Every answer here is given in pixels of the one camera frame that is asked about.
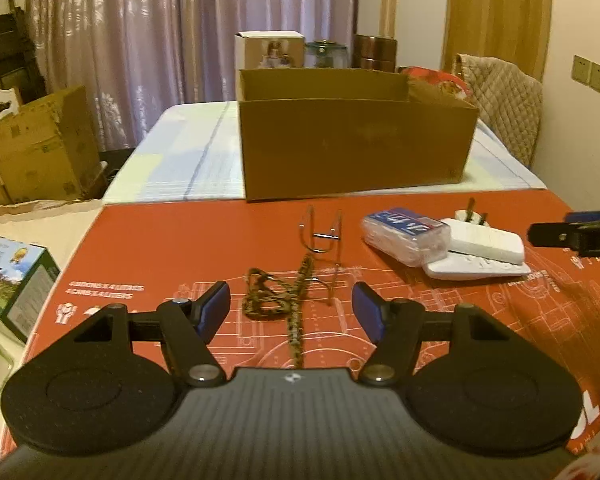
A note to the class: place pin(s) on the open brown cardboard box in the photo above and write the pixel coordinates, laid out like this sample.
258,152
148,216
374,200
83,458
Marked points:
309,132

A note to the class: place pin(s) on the white plug adapter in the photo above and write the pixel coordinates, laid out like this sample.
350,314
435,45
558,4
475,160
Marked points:
470,235

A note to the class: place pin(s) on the checkered blue tablecloth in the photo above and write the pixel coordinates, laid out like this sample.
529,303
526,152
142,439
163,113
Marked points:
193,153

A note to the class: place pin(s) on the glass jar green lid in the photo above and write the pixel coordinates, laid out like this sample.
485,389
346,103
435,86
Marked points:
326,54

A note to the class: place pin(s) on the clear plastic box blue label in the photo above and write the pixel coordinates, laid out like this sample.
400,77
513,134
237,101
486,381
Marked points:
411,238

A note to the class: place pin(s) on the white product box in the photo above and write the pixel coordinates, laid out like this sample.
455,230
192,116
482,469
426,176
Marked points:
269,49

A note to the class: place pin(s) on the side cardboard box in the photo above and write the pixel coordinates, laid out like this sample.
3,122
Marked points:
48,150

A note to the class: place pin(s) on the beige quilted chair cover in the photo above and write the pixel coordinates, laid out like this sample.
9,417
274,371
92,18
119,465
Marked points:
509,101

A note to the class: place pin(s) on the purple curtain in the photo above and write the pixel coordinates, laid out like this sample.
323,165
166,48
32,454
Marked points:
137,58

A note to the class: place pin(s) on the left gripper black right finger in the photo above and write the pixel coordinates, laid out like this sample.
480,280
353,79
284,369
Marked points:
397,328

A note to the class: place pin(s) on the brown metal canister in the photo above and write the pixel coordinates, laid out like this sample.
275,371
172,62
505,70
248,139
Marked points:
374,53

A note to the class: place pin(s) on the white remote control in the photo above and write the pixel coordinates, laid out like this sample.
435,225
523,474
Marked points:
459,267

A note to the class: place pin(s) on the red Motul mat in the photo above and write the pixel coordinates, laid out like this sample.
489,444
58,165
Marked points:
144,254

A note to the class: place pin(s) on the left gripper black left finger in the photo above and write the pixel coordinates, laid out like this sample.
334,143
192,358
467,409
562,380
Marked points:
184,328

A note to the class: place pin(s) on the wall socket plates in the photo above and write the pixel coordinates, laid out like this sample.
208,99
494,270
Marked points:
586,72

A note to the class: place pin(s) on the red beef rice meal box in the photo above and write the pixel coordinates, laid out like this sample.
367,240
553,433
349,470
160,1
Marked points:
447,82

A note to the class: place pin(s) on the wooden strips on wall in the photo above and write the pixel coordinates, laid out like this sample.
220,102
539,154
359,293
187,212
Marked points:
387,19

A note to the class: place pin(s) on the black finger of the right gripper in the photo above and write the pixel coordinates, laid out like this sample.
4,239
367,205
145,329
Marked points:
557,235
582,216

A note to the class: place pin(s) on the green milk carton box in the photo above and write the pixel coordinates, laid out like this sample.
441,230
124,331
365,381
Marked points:
28,273

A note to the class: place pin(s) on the dark folding ladder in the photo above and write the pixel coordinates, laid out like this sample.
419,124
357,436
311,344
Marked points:
18,66

